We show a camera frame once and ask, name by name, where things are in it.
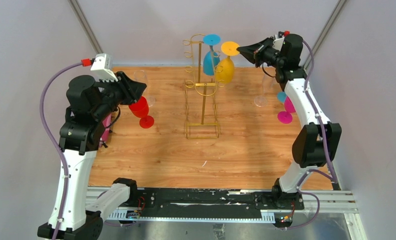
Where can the pink camouflage cloth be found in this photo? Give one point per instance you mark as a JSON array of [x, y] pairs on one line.
[[105, 136]]

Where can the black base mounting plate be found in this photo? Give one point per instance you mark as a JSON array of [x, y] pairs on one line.
[[213, 204]]

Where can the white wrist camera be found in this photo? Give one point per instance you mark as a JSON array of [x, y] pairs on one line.
[[102, 68], [279, 39]]

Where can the light blue wine glass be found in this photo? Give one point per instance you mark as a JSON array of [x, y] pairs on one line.
[[281, 96]]

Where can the aluminium frame rail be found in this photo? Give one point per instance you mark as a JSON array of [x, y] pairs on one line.
[[315, 203]]

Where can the gold wire glass rack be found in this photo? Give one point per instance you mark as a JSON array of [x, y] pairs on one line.
[[200, 91]]

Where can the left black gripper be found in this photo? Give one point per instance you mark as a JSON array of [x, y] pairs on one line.
[[131, 90]]

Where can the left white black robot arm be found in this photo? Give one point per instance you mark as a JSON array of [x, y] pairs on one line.
[[91, 102]]

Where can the clear wine glass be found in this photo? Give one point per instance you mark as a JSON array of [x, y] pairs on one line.
[[265, 87], [141, 76]]

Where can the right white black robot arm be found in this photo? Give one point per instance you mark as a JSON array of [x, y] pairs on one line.
[[314, 149]]

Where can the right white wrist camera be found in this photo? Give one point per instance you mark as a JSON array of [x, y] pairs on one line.
[[279, 39]]

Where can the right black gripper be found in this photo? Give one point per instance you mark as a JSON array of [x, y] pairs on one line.
[[248, 52]]

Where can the red wine glass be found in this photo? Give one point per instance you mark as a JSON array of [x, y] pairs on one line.
[[140, 109]]

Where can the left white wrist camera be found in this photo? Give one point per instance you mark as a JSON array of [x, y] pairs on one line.
[[102, 68]]

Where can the pink wine glass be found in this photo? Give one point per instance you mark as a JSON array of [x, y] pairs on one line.
[[285, 116]]

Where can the yellow wine glass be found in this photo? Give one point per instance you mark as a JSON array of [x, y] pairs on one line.
[[224, 71]]

